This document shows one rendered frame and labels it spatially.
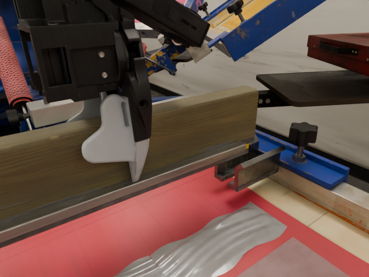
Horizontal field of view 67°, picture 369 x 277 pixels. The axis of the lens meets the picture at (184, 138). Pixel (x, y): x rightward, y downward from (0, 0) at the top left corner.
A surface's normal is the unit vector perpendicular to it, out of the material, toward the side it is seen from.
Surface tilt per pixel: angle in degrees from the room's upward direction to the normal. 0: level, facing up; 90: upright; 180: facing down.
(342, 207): 90
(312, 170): 0
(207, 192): 0
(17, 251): 0
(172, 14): 90
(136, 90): 78
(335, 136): 90
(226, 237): 33
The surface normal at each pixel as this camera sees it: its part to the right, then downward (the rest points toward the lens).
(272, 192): -0.03, -0.90
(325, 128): -0.82, 0.26
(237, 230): 0.19, -0.61
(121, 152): 0.56, 0.22
